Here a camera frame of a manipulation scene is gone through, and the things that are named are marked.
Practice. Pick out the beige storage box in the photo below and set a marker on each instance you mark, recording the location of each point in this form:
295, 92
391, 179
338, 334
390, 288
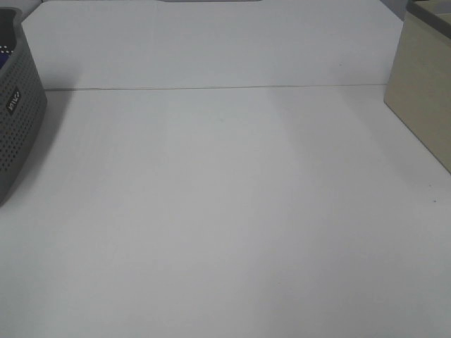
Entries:
418, 89

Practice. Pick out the blue towel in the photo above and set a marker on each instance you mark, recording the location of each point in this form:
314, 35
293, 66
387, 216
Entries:
5, 54

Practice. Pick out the grey perforated plastic basket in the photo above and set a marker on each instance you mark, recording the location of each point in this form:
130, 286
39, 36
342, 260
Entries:
23, 100

